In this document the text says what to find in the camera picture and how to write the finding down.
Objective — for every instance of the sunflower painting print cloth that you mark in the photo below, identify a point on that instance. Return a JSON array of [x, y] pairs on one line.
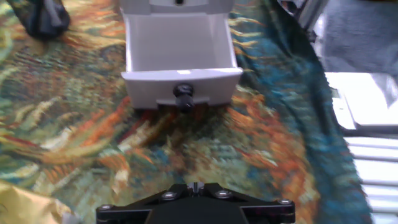
[[93, 140]]

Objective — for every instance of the gold tissue pack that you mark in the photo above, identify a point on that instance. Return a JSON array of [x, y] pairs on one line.
[[25, 205]]

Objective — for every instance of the black drawer knob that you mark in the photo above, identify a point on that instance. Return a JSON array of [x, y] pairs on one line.
[[184, 96]]

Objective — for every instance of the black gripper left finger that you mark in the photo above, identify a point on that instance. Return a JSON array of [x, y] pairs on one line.
[[130, 211]]

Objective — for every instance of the black round pen holder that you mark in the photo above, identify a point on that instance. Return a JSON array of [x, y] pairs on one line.
[[46, 25]]

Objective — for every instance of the white flat panel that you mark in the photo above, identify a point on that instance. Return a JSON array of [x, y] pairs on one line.
[[360, 102]]

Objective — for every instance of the white drawer with black knob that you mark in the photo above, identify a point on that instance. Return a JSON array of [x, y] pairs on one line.
[[149, 90]]

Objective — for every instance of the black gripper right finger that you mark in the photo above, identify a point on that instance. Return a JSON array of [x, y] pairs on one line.
[[267, 211]]

